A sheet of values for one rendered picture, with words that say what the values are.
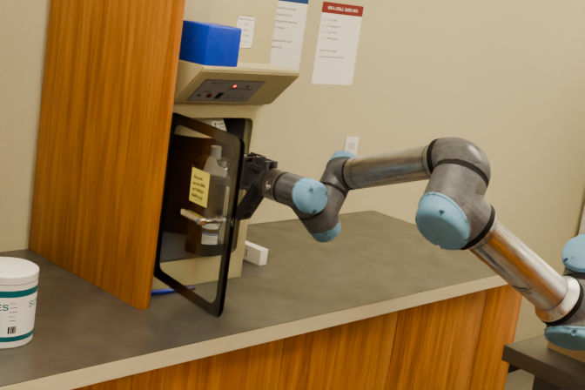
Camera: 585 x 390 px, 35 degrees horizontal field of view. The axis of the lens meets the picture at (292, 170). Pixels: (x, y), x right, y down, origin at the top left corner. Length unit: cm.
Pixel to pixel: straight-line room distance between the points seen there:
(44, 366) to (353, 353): 95
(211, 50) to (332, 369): 89
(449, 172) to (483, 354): 128
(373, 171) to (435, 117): 165
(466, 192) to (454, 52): 193
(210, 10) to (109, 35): 24
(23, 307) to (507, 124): 276
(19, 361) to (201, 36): 80
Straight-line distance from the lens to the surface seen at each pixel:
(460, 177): 191
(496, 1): 399
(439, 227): 190
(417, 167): 205
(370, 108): 344
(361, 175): 217
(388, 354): 267
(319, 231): 219
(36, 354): 194
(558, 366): 231
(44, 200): 250
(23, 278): 191
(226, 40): 216
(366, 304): 246
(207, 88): 219
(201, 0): 223
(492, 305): 305
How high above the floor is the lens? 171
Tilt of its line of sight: 11 degrees down
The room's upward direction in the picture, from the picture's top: 8 degrees clockwise
